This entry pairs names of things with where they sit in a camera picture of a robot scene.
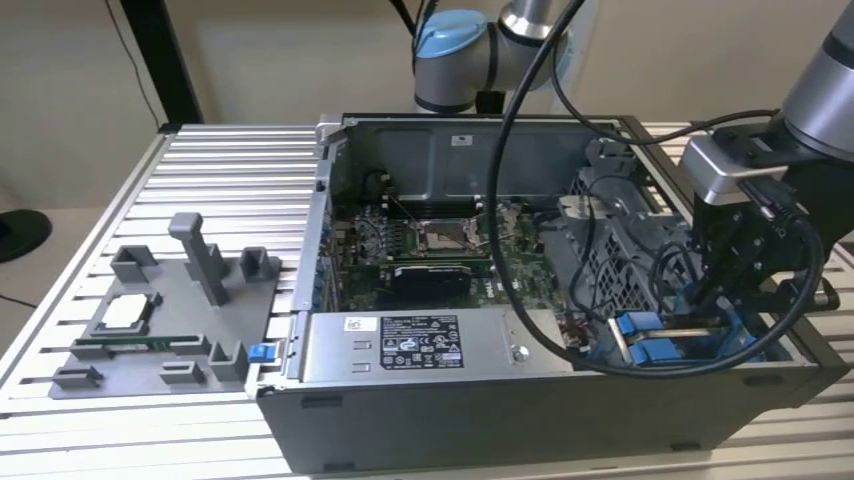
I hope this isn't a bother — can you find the grey parts rack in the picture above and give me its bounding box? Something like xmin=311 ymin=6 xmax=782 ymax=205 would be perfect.
xmin=49 ymin=212 xmax=286 ymax=401

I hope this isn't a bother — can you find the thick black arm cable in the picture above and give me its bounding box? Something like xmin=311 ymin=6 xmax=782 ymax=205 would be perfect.
xmin=490 ymin=0 xmax=826 ymax=376

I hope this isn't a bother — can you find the dark grey PC case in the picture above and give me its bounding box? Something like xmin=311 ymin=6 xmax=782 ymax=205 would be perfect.
xmin=244 ymin=112 xmax=854 ymax=474

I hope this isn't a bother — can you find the black wrist mount bracket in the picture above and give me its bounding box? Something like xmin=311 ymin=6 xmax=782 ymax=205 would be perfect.
xmin=777 ymin=154 xmax=854 ymax=261

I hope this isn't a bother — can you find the black round base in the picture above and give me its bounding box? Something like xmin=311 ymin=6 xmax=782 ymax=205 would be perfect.
xmin=0 ymin=209 xmax=53 ymax=264

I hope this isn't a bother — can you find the black frame post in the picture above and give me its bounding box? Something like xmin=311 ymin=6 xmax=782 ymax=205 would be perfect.
xmin=123 ymin=0 xmax=206 ymax=126

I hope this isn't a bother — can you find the thin black disk wire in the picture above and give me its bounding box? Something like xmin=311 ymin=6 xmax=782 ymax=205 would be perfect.
xmin=653 ymin=244 xmax=699 ymax=309

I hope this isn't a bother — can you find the thin metal locking lever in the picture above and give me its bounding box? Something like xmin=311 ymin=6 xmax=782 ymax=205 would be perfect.
xmin=386 ymin=194 xmax=426 ymax=226

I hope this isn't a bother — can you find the green motherboard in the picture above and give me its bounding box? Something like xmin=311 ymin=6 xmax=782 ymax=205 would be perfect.
xmin=330 ymin=194 xmax=569 ymax=314

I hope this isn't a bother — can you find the blue disk carrier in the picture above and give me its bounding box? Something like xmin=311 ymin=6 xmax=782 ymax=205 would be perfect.
xmin=626 ymin=339 xmax=679 ymax=369

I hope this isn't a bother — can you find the silver power supply unit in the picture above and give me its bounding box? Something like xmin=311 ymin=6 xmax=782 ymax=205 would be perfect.
xmin=292 ymin=307 xmax=577 ymax=386

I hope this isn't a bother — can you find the braided power cable bundle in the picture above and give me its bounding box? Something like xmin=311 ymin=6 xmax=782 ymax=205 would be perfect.
xmin=559 ymin=309 xmax=606 ymax=359

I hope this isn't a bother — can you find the green RAM stick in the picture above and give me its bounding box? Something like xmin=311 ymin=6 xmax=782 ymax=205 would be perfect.
xmin=73 ymin=335 xmax=202 ymax=351

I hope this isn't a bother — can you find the black graphics card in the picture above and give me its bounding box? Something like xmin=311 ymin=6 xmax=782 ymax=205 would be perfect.
xmin=390 ymin=264 xmax=472 ymax=306

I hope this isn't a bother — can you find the silver CPU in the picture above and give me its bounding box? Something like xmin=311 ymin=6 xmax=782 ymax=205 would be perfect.
xmin=99 ymin=294 xmax=152 ymax=331

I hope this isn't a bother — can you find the hard disk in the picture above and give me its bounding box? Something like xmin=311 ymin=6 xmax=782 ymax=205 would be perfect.
xmin=613 ymin=309 xmax=735 ymax=351

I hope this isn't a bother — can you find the perforated metal drive cage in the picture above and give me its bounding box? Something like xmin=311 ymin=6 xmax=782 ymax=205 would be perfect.
xmin=539 ymin=134 xmax=695 ymax=321

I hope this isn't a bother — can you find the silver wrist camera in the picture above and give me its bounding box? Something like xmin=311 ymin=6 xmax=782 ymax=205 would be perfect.
xmin=678 ymin=133 xmax=793 ymax=207

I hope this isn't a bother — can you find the CPU socket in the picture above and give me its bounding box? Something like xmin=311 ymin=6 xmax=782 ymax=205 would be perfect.
xmin=412 ymin=217 xmax=486 ymax=254

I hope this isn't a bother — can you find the black RAM slot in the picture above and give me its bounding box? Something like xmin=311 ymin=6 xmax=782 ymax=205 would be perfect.
xmin=392 ymin=252 xmax=492 ymax=265

